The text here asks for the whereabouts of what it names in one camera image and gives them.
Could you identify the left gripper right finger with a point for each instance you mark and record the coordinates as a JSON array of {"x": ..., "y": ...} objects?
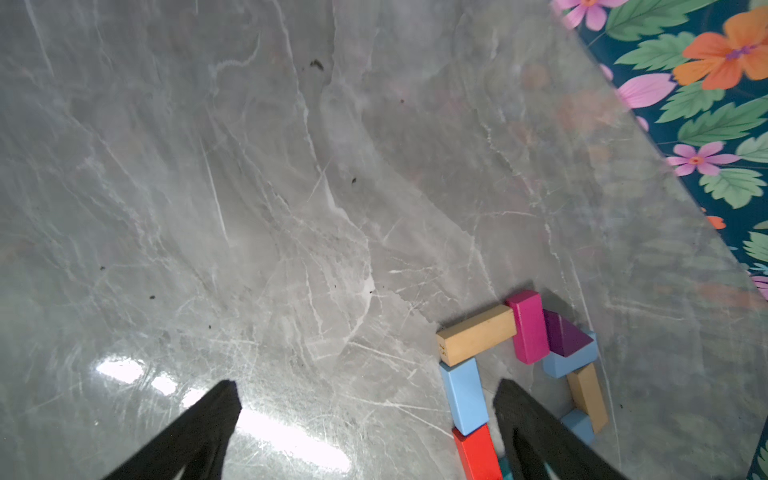
[{"x": 537, "y": 443}]

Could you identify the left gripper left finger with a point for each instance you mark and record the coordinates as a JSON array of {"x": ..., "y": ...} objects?
[{"x": 194, "y": 445}]

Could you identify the teal rectangular block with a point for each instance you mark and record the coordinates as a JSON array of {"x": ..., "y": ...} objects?
[{"x": 505, "y": 469}]

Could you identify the light blue block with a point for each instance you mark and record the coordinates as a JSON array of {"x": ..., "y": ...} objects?
[
  {"x": 580, "y": 424},
  {"x": 557, "y": 366},
  {"x": 465, "y": 395}
]

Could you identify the red rectangular block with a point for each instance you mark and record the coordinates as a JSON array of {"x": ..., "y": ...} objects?
[{"x": 477, "y": 454}]

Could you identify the natural wood block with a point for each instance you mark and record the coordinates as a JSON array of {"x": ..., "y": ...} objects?
[
  {"x": 475, "y": 335},
  {"x": 587, "y": 395}
]

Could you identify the magenta rectangular block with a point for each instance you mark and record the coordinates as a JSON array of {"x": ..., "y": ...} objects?
[{"x": 531, "y": 340}]

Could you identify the purple triangular block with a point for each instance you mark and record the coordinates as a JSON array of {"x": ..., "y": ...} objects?
[{"x": 564, "y": 338}]

